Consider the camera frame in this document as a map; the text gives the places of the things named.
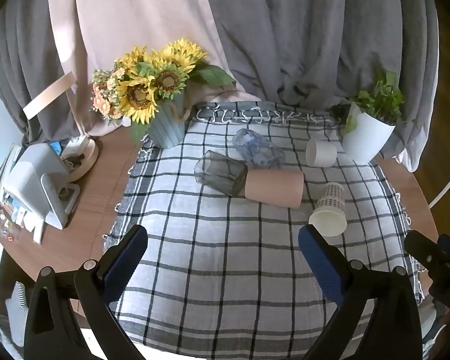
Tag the white desk lamp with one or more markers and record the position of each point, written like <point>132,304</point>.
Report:
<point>48,95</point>

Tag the pink flower bunch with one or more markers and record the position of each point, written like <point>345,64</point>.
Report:
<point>103,99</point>

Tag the white ribbed object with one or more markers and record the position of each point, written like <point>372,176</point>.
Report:
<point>17,311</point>

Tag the scattered cards and papers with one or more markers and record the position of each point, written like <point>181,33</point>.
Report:
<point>7,221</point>

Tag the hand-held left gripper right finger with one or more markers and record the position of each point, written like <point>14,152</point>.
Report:
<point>320,262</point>

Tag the white plant pot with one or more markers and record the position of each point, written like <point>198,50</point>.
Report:
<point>367,138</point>

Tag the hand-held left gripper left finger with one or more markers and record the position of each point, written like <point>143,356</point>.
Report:
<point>125,262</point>

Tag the pink cup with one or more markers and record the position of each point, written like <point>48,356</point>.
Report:
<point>275,188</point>

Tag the white desktop device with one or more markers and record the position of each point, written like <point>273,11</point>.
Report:
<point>33,178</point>

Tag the grey glass cup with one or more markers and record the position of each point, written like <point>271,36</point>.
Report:
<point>219,172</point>

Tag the green leafy plant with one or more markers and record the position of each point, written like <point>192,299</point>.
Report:
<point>384,99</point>

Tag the patterned paper cup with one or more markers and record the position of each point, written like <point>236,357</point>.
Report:
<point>330,210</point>

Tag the grey curtain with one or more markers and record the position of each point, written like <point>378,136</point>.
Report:
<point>315,37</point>
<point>15,75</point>

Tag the plain white cup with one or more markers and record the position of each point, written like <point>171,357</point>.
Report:
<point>321,152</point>

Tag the checked grey white cloth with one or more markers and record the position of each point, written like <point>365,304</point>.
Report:
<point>225,270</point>

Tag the blue-grey ribbed vase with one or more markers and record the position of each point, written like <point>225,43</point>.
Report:
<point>167,127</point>

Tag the pink curtain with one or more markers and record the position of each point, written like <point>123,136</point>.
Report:
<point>135,11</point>

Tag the sunflower bouquet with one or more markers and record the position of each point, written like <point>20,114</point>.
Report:
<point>138,95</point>

